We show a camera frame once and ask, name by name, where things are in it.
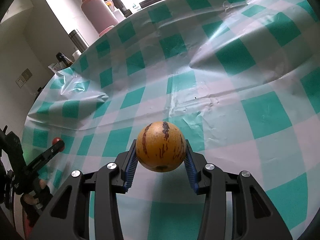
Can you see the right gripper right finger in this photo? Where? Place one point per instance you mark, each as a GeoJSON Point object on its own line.
{"type": "Point", "coordinates": [253, 215]}

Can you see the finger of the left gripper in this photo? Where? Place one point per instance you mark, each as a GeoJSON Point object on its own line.
{"type": "Point", "coordinates": [41, 160]}

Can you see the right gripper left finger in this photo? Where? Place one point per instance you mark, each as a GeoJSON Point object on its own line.
{"type": "Point", "coordinates": [67, 214]}

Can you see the red cherry tomato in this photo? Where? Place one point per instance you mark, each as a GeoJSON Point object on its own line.
{"type": "Point", "coordinates": [55, 140]}

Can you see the left human hand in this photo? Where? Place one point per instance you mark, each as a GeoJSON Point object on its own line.
{"type": "Point", "coordinates": [32, 197]}

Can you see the dark glass bottle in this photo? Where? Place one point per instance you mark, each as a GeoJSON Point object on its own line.
{"type": "Point", "coordinates": [64, 61]}

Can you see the steel thermos bottle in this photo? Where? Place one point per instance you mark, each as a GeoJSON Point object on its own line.
{"type": "Point", "coordinates": [78, 40]}

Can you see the green checkered tablecloth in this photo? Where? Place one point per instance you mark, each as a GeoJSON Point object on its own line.
{"type": "Point", "coordinates": [239, 78]}

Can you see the pink water jug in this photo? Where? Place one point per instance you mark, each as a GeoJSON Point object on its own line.
{"type": "Point", "coordinates": [99, 15]}

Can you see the wall power socket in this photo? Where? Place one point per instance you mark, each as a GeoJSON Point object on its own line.
{"type": "Point", "coordinates": [23, 78]}

